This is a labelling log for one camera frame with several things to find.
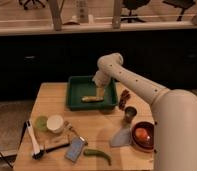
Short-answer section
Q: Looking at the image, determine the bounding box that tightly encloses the office chair centre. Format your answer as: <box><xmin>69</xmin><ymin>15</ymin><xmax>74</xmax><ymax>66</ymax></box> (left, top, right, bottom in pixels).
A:
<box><xmin>121</xmin><ymin>0</ymin><xmax>150</xmax><ymax>23</ymax></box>

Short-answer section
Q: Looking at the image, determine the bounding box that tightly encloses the green round lid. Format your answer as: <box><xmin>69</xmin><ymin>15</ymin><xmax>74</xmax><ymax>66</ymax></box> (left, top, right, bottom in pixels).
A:
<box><xmin>35</xmin><ymin>116</ymin><xmax>47</xmax><ymax>131</ymax></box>

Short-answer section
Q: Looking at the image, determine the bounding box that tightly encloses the white round container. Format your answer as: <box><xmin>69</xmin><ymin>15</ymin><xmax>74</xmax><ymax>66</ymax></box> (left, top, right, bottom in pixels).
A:
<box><xmin>47</xmin><ymin>115</ymin><xmax>64</xmax><ymax>134</ymax></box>

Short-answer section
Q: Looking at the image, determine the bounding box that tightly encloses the blue sponge block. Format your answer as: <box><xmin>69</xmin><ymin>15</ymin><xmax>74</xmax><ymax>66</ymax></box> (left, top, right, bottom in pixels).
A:
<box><xmin>65</xmin><ymin>137</ymin><xmax>85</xmax><ymax>162</ymax></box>

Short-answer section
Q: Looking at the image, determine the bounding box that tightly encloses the white handled brush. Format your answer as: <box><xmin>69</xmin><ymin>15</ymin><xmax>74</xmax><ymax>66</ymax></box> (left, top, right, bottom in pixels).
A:
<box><xmin>26</xmin><ymin>120</ymin><xmax>41</xmax><ymax>159</ymax></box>

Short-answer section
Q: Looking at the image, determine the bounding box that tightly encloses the office chair right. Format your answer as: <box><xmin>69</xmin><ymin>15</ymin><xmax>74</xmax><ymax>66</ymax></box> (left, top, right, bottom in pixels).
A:
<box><xmin>163</xmin><ymin>0</ymin><xmax>195</xmax><ymax>21</ymax></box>

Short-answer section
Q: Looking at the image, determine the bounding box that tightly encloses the red-brown bowl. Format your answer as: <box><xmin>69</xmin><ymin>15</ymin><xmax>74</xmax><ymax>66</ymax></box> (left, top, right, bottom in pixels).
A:
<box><xmin>131</xmin><ymin>121</ymin><xmax>154</xmax><ymax>153</ymax></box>

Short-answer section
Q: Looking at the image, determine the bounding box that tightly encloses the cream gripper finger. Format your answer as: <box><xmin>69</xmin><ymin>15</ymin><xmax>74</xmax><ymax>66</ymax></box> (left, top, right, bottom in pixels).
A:
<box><xmin>96</xmin><ymin>87</ymin><xmax>105</xmax><ymax>98</ymax></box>

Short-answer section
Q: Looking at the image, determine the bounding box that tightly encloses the wooden cutting board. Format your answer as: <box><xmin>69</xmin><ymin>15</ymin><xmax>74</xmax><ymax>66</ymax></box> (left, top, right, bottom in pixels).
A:
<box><xmin>25</xmin><ymin>130</ymin><xmax>73</xmax><ymax>155</ymax></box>

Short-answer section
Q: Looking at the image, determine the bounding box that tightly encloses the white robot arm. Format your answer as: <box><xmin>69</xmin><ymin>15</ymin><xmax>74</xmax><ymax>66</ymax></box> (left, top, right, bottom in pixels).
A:
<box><xmin>93</xmin><ymin>53</ymin><xmax>197</xmax><ymax>171</ymax></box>

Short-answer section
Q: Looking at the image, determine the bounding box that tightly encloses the orange fruit in bowl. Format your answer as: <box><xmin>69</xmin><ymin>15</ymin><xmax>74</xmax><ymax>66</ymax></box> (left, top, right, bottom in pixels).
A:
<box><xmin>135</xmin><ymin>128</ymin><xmax>148</xmax><ymax>141</ymax></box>

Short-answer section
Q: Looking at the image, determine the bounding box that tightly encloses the office chair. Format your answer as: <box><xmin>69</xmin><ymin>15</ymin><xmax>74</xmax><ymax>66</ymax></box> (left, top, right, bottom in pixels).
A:
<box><xmin>121</xmin><ymin>0</ymin><xmax>150</xmax><ymax>23</ymax></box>
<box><xmin>163</xmin><ymin>0</ymin><xmax>195</xmax><ymax>21</ymax></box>
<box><xmin>18</xmin><ymin>0</ymin><xmax>45</xmax><ymax>10</ymax></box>

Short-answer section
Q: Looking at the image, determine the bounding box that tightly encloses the green plastic tray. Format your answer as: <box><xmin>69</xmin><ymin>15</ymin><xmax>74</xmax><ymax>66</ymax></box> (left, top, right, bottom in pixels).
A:
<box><xmin>66</xmin><ymin>75</ymin><xmax>118</xmax><ymax>111</ymax></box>

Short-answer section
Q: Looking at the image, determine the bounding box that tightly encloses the small metal cup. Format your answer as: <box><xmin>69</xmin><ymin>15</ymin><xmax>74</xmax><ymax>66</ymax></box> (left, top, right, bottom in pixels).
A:
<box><xmin>124</xmin><ymin>106</ymin><xmax>137</xmax><ymax>123</ymax></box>

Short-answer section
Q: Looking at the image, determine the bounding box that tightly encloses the black handled knife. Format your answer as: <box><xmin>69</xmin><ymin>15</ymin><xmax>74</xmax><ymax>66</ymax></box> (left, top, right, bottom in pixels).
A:
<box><xmin>32</xmin><ymin>142</ymin><xmax>71</xmax><ymax>160</ymax></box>

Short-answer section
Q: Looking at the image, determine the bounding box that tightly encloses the small brush tool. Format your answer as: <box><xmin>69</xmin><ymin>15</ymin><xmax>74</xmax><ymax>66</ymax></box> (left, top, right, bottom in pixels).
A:
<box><xmin>64</xmin><ymin>121</ymin><xmax>88</xmax><ymax>146</ymax></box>

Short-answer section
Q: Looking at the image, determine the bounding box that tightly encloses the brown dried pepper toy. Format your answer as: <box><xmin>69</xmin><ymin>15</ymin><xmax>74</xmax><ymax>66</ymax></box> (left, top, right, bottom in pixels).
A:
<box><xmin>118</xmin><ymin>90</ymin><xmax>130</xmax><ymax>110</ymax></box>

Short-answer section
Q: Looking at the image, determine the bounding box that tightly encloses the green chili pepper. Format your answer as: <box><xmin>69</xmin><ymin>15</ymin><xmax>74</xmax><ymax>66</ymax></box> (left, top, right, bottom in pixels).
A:
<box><xmin>83</xmin><ymin>149</ymin><xmax>112</xmax><ymax>166</ymax></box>

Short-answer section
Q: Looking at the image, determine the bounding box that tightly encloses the grey cloth piece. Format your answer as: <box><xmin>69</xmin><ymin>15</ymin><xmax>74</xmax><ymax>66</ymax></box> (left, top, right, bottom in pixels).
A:
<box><xmin>110</xmin><ymin>128</ymin><xmax>131</xmax><ymax>147</ymax></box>

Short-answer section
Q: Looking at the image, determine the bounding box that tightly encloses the office chair left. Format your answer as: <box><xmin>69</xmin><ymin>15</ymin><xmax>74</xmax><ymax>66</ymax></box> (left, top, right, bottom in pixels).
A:
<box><xmin>18</xmin><ymin>0</ymin><xmax>45</xmax><ymax>10</ymax></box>

